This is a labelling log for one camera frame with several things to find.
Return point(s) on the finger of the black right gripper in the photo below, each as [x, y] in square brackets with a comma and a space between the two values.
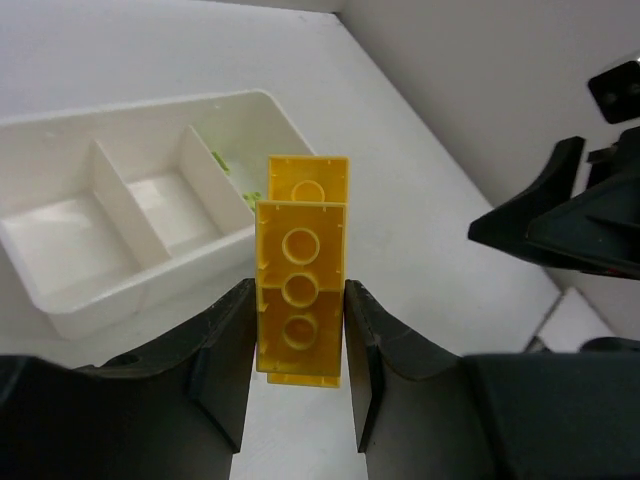
[580, 214]

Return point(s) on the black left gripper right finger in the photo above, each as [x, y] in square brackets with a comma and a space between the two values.
[422, 412]

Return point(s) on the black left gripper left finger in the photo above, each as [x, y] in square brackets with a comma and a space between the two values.
[173, 408]

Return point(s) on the yellow lego brick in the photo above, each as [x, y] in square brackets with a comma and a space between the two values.
[301, 243]

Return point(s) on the light green lego plate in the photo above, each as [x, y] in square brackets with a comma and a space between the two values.
[251, 198]

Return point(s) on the light green lego block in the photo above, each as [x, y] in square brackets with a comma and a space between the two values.
[222, 163]

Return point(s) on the white three-compartment container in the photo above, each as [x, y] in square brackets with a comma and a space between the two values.
[110, 211]

